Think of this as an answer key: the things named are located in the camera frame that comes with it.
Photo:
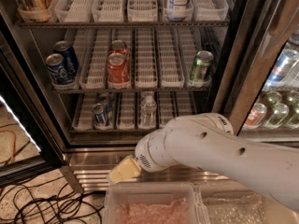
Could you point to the large redbull can behind glass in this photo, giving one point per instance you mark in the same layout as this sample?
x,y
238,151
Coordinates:
x,y
286,61

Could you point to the rear blue pepsi can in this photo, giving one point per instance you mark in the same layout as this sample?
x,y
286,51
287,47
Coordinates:
x,y
69,54

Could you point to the red coke can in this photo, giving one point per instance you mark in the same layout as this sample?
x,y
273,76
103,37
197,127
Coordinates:
x,y
119,46
117,67

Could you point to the clear plastic bin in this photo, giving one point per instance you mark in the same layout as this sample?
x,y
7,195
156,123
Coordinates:
x,y
275,212
155,193

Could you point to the left clear plastic bin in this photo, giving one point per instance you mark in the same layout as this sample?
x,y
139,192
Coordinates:
x,y
155,193

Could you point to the stainless steel fridge base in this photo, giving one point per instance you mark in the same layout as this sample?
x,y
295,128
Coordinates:
x,y
86,169

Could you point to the clear bubble wrap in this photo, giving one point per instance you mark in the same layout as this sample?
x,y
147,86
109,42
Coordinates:
x,y
246,209

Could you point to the right clear plastic bin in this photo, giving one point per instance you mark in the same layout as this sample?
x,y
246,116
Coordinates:
x,y
275,212

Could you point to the closed glass fridge door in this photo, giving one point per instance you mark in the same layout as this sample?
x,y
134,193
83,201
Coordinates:
x,y
257,34

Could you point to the open fridge door left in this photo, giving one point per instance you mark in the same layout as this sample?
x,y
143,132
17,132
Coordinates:
x,y
23,113

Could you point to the rear red coke can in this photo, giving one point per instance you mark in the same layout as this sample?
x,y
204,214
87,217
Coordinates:
x,y
119,46

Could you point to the pink bubble wrap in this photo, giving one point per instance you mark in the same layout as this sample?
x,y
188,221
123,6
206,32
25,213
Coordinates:
x,y
141,213

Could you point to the blue pepsi can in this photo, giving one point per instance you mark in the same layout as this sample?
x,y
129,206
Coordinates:
x,y
57,69
69,54

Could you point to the clear water bottle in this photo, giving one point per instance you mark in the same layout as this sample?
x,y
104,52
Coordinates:
x,y
148,108

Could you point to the front blue pepsi can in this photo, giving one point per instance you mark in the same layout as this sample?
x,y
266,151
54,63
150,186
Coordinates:
x,y
57,69

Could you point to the redbull can shelf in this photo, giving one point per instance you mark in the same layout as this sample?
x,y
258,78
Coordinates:
x,y
104,99
100,115

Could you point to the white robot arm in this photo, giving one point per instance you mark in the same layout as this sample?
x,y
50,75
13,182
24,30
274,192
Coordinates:
x,y
207,141

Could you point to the green soda can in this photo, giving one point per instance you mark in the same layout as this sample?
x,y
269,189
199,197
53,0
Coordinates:
x,y
201,65

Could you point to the red can behind glass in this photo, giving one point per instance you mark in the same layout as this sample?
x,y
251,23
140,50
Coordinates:
x,y
256,115

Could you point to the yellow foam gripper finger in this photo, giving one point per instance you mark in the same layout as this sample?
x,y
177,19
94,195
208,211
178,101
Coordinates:
x,y
128,168

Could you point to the front red coke can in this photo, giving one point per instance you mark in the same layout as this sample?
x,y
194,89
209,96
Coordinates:
x,y
117,67

